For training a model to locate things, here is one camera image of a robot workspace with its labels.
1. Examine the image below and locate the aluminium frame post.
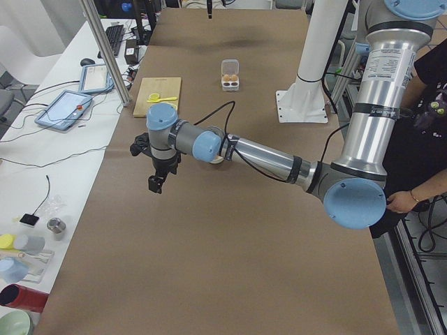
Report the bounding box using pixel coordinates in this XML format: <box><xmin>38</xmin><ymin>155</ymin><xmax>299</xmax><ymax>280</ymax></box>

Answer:
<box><xmin>79</xmin><ymin>0</ymin><xmax>131</xmax><ymax>107</ymax></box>

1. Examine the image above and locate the lemon slice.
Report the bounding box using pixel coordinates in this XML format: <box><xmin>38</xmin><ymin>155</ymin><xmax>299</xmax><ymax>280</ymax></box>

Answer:
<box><xmin>147</xmin><ymin>93</ymin><xmax>160</xmax><ymax>102</ymax></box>

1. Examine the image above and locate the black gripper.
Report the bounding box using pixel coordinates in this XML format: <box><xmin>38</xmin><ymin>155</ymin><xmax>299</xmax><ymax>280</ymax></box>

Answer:
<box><xmin>148</xmin><ymin>153</ymin><xmax>181</xmax><ymax>194</ymax></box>

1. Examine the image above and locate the white bowl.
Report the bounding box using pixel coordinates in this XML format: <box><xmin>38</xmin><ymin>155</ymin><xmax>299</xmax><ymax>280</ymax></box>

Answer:
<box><xmin>210</xmin><ymin>155</ymin><xmax>224</xmax><ymax>165</ymax></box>

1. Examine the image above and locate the black power adapter box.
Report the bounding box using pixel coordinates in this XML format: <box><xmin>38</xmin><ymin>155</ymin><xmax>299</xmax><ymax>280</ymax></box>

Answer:
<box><xmin>124</xmin><ymin>39</ymin><xmax>139</xmax><ymax>65</ymax></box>

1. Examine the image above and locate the teach pendant tablet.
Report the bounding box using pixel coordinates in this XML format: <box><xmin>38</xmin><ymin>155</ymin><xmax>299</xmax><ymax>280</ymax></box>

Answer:
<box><xmin>78</xmin><ymin>64</ymin><xmax>114</xmax><ymax>94</ymax></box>
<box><xmin>34</xmin><ymin>90</ymin><xmax>93</xmax><ymax>131</ymax></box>

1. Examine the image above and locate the grey cup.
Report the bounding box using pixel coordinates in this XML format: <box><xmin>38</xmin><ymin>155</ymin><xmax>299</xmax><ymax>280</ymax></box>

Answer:
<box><xmin>13</xmin><ymin>234</ymin><xmax>45</xmax><ymax>255</ymax></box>

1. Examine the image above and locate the small black square device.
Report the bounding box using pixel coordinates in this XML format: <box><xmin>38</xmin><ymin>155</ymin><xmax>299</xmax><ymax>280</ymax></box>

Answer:
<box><xmin>20</xmin><ymin>214</ymin><xmax>40</xmax><ymax>227</ymax></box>

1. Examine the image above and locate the arm black gripper tip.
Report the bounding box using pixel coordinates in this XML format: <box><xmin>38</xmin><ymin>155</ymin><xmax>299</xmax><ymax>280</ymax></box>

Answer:
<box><xmin>206</xmin><ymin>0</ymin><xmax>213</xmax><ymax>20</ymax></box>

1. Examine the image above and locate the yellow cup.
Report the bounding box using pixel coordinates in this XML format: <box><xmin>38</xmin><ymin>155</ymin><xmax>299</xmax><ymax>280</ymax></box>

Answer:
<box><xmin>0</xmin><ymin>234</ymin><xmax>16</xmax><ymax>250</ymax></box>

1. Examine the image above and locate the teach pendant tablet far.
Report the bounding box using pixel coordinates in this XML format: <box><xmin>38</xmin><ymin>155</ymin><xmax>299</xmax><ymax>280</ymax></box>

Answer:
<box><xmin>78</xmin><ymin>64</ymin><xmax>114</xmax><ymax>94</ymax></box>

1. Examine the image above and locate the black keyboard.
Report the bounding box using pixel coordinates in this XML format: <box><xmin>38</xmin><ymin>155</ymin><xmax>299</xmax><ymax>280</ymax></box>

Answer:
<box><xmin>105</xmin><ymin>24</ymin><xmax>125</xmax><ymax>57</ymax></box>

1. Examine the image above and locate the red cup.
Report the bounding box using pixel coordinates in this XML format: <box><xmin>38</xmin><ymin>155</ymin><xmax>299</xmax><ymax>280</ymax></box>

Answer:
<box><xmin>1</xmin><ymin>284</ymin><xmax>49</xmax><ymax>313</ymax></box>

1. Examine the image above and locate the teach pendant tablet near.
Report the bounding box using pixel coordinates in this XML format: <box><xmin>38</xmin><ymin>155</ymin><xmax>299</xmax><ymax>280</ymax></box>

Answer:
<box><xmin>34</xmin><ymin>90</ymin><xmax>93</xmax><ymax>131</ymax></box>

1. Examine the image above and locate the light blue cup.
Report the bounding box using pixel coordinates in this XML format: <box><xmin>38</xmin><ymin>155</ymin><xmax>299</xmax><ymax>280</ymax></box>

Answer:
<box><xmin>0</xmin><ymin>258</ymin><xmax>29</xmax><ymax>284</ymax></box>

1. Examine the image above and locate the metal cylinder weight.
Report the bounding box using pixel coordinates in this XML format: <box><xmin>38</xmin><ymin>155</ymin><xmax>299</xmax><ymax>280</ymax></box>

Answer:
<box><xmin>47</xmin><ymin>217</ymin><xmax>66</xmax><ymax>241</ymax></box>

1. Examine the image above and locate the person in black clothes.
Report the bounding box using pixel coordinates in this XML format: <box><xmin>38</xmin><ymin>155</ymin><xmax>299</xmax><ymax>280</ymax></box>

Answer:
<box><xmin>369</xmin><ymin>42</ymin><xmax>446</xmax><ymax>239</ymax></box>

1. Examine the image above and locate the crumpled clear plastic bag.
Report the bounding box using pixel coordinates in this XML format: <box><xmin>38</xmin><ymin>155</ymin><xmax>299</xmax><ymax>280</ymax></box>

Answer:
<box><xmin>37</xmin><ymin>195</ymin><xmax>66</xmax><ymax>218</ymax></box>

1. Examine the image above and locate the wooden cutting board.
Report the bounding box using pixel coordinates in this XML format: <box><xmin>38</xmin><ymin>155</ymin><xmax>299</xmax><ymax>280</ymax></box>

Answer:
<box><xmin>133</xmin><ymin>77</ymin><xmax>182</xmax><ymax>118</ymax></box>

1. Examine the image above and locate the clear plastic tray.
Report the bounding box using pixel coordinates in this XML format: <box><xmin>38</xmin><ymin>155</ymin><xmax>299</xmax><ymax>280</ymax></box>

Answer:
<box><xmin>1</xmin><ymin>250</ymin><xmax>54</xmax><ymax>283</ymax></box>

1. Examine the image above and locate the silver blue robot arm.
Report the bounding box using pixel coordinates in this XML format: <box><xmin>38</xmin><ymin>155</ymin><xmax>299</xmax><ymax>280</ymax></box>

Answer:
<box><xmin>147</xmin><ymin>1</ymin><xmax>446</xmax><ymax>229</ymax></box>

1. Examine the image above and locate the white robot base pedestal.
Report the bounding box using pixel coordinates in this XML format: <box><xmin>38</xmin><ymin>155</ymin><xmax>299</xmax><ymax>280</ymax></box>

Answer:
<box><xmin>276</xmin><ymin>0</ymin><xmax>348</xmax><ymax>123</ymax></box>

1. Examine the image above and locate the clear plastic egg box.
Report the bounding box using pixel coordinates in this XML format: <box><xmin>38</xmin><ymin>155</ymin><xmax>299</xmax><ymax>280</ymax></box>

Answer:
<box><xmin>221</xmin><ymin>59</ymin><xmax>240</xmax><ymax>91</ymax></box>

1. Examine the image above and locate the black computer mouse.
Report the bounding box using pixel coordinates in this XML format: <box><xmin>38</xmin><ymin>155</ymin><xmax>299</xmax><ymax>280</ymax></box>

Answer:
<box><xmin>80</xmin><ymin>58</ymin><xmax>96</xmax><ymax>66</ymax></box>

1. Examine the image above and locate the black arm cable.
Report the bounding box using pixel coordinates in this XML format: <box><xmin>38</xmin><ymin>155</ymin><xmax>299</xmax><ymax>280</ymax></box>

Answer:
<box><xmin>193</xmin><ymin>100</ymin><xmax>350</xmax><ymax>183</ymax></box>

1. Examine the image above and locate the aluminium frame rack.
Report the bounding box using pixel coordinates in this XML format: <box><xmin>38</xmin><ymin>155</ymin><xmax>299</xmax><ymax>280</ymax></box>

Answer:
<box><xmin>396</xmin><ymin>209</ymin><xmax>446</xmax><ymax>334</ymax></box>

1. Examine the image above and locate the green bowl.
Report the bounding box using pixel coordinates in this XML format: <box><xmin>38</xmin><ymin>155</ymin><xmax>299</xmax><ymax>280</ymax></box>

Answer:
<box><xmin>1</xmin><ymin>311</ymin><xmax>34</xmax><ymax>335</ymax></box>

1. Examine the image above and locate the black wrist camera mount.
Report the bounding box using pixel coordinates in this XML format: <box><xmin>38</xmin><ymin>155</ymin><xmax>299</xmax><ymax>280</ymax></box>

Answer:
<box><xmin>129</xmin><ymin>133</ymin><xmax>152</xmax><ymax>157</ymax></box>

